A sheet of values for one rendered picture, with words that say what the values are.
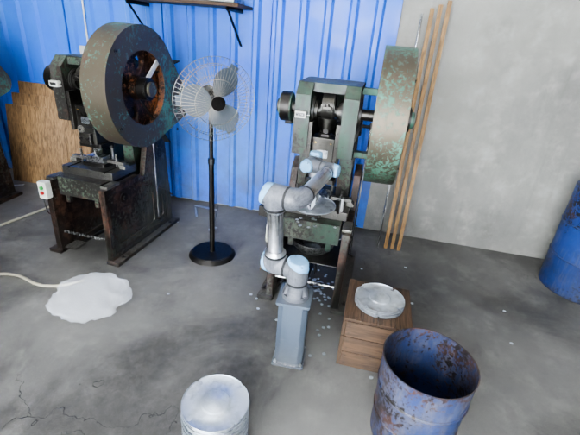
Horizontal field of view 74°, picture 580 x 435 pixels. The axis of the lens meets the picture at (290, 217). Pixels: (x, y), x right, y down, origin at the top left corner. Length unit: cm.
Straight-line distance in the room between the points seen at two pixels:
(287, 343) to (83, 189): 195
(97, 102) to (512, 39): 311
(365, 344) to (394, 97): 137
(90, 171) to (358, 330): 229
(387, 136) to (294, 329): 116
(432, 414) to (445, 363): 38
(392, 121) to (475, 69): 170
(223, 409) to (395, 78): 179
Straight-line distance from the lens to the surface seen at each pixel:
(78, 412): 235
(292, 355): 235
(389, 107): 215
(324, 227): 255
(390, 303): 236
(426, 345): 216
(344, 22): 367
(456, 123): 378
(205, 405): 186
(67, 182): 339
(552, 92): 393
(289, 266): 203
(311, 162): 215
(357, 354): 240
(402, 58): 232
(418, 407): 186
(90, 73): 278
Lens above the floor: 174
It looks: 25 degrees down
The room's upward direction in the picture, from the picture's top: 5 degrees clockwise
